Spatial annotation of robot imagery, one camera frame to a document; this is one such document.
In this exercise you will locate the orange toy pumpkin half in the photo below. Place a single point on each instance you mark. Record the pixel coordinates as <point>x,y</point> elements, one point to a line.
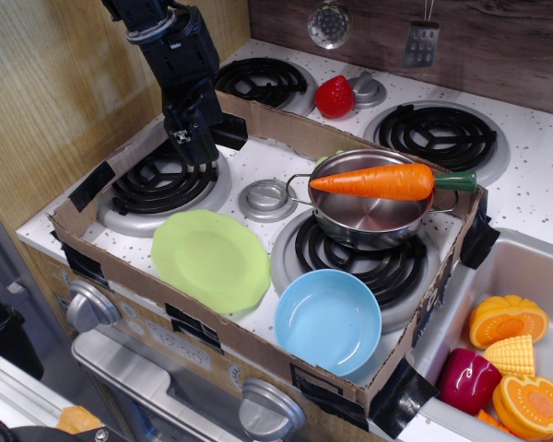
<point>499,318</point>

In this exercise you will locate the grey oven knob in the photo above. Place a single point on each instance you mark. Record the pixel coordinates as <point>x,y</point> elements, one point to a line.
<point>89,308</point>
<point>267,413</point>

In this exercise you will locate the yellow toy corn piece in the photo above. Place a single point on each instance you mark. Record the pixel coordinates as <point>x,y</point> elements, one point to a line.
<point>513,356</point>

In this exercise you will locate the orange object bottom left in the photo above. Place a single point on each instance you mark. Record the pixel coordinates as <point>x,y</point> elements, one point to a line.
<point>76,419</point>

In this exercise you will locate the front right stove burner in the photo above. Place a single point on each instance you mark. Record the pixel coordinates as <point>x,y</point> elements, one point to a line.
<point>397,277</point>

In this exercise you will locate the orange toy fruit half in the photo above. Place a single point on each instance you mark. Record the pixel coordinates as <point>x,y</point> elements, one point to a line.
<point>524,405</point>

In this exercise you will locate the grey right oven knob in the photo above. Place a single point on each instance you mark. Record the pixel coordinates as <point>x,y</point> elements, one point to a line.
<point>267,413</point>

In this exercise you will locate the light blue plastic bowl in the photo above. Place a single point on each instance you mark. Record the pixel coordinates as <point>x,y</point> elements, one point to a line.
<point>329,319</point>

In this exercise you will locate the back left stove burner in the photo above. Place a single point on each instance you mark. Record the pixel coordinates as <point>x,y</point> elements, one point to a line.
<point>280,84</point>

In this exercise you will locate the front left stove burner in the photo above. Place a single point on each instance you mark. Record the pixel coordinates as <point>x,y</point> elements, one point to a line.
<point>159,186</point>

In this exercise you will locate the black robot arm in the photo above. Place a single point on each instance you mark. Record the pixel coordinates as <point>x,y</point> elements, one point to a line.
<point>179,50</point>

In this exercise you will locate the grey left oven knob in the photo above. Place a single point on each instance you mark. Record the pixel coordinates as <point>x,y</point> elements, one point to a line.
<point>89,308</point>

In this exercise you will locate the grey centre stove knob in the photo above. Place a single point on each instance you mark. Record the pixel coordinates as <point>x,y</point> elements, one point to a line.
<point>266,201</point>

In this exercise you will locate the grey sink basin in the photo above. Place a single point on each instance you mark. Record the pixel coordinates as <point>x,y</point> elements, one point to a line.
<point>516,265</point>

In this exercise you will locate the black device left edge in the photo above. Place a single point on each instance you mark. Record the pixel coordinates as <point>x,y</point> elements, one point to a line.
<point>15,345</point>

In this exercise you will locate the stainless steel pot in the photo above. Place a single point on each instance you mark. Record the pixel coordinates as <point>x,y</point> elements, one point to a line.
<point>371,224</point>

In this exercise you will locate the back right stove burner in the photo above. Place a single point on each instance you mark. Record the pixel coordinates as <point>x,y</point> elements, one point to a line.
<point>453,136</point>

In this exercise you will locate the grey back stove knob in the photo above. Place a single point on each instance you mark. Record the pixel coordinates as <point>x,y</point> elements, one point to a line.
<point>368,92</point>

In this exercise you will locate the silver oven door handle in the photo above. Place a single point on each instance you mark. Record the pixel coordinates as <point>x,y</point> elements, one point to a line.
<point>144,382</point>

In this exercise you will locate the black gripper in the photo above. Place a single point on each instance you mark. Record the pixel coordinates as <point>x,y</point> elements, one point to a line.
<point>190,110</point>

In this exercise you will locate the dark red toy pepper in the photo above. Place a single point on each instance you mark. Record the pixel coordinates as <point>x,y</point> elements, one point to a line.
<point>467,381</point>

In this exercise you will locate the hanging metal strainer ladle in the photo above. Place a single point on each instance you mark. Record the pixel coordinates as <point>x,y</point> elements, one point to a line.
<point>329,24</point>

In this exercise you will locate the red toy strawberry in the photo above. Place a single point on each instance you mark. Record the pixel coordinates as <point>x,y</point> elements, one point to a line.
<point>334,98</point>

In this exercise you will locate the hanging metal slotted spatula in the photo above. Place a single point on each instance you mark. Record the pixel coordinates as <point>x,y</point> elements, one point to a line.
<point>422,40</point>

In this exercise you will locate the light green plastic plate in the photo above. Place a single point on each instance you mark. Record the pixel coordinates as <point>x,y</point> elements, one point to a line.
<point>212,258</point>

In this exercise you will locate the orange toy carrot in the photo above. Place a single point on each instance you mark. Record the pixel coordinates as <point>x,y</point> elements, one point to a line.
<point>401,182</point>

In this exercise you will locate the grey stove knob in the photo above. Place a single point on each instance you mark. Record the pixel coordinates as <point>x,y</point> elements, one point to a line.
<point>368,92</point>
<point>266,201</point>

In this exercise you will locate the stove burner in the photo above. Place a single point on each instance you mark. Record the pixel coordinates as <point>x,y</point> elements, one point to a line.
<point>159,186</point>
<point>397,277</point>
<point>453,136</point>
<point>280,84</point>

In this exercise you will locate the brown cardboard fence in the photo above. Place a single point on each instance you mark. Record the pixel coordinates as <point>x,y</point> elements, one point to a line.
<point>388,396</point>

